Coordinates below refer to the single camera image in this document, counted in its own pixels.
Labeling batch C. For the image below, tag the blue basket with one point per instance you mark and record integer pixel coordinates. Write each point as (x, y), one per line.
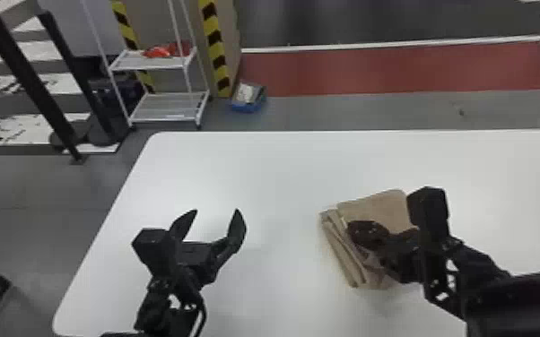
(248, 98)

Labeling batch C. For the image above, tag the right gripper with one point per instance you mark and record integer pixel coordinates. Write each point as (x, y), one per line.
(404, 256)

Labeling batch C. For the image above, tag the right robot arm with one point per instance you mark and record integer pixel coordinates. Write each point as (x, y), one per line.
(510, 301)

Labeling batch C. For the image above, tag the black metal frame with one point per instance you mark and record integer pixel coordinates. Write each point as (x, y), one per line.
(30, 80)

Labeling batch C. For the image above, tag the red snack packet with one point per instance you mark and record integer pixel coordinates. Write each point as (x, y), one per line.
(161, 50)

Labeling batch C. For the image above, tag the beige towel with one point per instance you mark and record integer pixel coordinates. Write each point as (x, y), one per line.
(373, 209)

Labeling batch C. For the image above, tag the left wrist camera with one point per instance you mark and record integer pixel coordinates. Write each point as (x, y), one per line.
(153, 249)

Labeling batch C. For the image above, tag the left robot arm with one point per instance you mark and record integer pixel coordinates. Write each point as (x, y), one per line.
(157, 310)

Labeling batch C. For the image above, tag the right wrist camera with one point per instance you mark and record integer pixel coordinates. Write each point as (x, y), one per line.
(429, 211)

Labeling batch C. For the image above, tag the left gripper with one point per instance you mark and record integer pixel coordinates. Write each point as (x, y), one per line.
(197, 259)

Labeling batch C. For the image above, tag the yellow black striped post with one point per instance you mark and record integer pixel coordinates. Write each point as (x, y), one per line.
(131, 37)
(216, 47)

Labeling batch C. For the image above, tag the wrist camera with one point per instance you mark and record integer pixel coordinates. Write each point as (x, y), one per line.
(153, 249)
(429, 211)

